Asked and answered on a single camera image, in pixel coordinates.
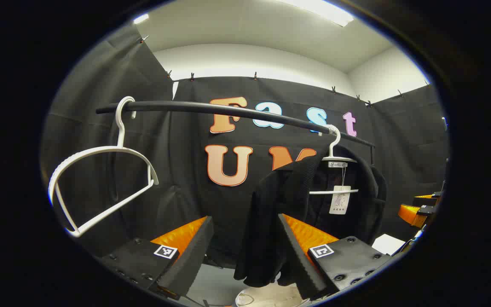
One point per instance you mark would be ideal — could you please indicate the row of black backdrop clips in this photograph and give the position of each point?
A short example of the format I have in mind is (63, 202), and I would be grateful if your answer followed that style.
(192, 76)

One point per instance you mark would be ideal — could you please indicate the black knit garment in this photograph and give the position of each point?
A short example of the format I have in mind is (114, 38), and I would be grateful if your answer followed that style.
(267, 213)

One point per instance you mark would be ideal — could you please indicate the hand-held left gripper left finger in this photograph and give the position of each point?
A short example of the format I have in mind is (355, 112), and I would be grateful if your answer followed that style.
(194, 251)

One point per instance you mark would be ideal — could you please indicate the white flat sheet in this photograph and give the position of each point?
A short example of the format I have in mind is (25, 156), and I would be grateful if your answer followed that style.
(387, 244)

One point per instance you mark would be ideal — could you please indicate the white paper hang tag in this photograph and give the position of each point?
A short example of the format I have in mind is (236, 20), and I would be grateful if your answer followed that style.
(340, 202)

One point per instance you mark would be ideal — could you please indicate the black clothes rack rail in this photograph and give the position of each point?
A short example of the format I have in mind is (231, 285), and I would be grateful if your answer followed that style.
(186, 106)

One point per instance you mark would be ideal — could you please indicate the long ceiling light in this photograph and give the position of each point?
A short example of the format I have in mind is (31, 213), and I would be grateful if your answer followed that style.
(322, 10)

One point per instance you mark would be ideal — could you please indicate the bare white plastic hanger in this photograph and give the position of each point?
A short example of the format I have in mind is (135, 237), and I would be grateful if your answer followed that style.
(100, 150)

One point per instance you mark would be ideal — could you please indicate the small ceiling light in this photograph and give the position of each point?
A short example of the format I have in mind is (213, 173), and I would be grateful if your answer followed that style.
(141, 18)

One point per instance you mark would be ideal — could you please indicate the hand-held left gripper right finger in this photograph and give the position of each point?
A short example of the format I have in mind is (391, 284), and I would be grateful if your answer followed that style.
(296, 260)

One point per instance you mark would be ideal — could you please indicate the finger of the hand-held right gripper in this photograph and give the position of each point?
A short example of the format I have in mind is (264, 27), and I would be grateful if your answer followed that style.
(428, 198)
(411, 215)

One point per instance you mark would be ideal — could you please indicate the white hanger with crossbar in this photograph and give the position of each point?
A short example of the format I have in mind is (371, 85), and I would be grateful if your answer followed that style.
(333, 192)

